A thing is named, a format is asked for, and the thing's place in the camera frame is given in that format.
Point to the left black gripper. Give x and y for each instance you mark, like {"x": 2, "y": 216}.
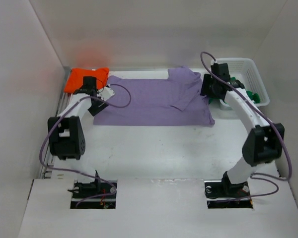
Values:
{"x": 95, "y": 110}

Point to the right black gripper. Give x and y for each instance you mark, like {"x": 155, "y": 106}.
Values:
{"x": 205, "y": 90}

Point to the lavender t-shirt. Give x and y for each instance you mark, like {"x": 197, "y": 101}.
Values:
{"x": 175, "y": 101}

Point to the green t-shirt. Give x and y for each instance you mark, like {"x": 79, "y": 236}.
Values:
{"x": 253, "y": 96}

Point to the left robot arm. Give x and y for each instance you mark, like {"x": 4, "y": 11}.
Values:
{"x": 67, "y": 140}

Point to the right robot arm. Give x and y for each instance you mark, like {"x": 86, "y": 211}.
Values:
{"x": 262, "y": 145}

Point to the white plastic bin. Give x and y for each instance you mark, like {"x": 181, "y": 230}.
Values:
{"x": 245, "y": 70}

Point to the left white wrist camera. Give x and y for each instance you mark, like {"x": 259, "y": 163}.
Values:
{"x": 105, "y": 93}

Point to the aluminium rail left edge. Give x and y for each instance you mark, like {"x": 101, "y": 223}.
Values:
{"x": 45, "y": 158}

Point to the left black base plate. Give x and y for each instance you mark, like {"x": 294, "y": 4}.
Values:
{"x": 94, "y": 195}

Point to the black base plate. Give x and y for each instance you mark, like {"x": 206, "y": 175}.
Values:
{"x": 94, "y": 195}
{"x": 220, "y": 197}

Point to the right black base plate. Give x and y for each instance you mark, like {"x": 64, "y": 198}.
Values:
{"x": 220, "y": 197}

